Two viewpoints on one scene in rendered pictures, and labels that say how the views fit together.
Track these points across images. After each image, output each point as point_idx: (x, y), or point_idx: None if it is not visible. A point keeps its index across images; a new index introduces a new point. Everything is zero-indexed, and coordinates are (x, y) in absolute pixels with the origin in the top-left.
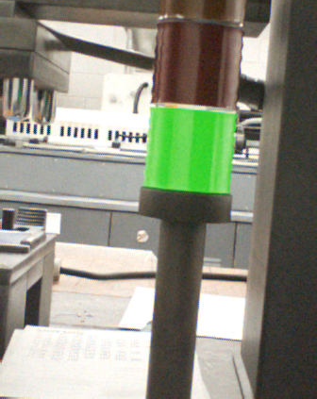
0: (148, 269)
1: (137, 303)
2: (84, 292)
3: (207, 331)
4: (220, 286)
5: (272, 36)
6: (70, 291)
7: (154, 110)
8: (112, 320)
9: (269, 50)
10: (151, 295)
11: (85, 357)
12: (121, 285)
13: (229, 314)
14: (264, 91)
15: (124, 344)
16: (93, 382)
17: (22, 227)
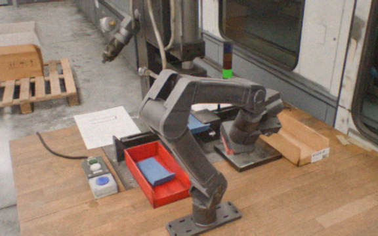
0: (37, 162)
1: (111, 143)
2: (104, 154)
3: (131, 128)
4: (59, 143)
5: (153, 58)
6: (105, 156)
7: (231, 69)
8: None
9: (151, 61)
10: (97, 144)
11: (212, 107)
12: (82, 154)
13: (107, 131)
14: (150, 69)
15: (203, 107)
16: (221, 104)
17: (127, 138)
